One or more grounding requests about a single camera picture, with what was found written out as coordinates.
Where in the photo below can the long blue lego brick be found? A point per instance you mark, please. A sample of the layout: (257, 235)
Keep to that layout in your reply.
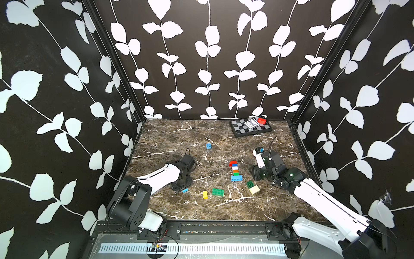
(236, 178)

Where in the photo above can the small circuit board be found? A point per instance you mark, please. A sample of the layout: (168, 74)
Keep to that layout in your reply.
(157, 247)

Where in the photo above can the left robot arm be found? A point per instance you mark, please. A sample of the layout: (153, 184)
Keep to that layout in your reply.
(129, 205)

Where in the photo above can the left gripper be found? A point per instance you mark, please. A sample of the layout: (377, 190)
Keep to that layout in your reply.
(178, 188)

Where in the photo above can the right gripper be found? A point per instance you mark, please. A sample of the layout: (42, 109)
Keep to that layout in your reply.
(255, 172)

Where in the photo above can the cream lego brick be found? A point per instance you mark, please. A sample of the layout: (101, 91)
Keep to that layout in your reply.
(253, 190)

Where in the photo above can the black white chessboard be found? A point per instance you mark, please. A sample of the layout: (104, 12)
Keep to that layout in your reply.
(241, 129)

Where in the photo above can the white perforated strip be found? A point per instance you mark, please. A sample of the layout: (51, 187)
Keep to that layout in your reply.
(188, 248)

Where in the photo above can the playing card deck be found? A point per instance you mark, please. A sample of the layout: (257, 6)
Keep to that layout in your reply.
(252, 123)

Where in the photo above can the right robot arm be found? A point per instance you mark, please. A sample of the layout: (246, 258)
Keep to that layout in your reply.
(352, 236)

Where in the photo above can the black mounting rail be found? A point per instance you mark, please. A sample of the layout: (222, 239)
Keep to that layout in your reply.
(176, 229)

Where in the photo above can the red lego brick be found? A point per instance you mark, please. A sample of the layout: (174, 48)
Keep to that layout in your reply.
(233, 163)

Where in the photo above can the dark green lego brick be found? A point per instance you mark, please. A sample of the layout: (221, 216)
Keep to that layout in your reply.
(250, 184)

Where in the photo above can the long green lego brick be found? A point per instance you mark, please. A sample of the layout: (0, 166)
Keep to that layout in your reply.
(217, 192)

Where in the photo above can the red block on chessboard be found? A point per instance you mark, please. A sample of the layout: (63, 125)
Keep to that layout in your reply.
(261, 121)

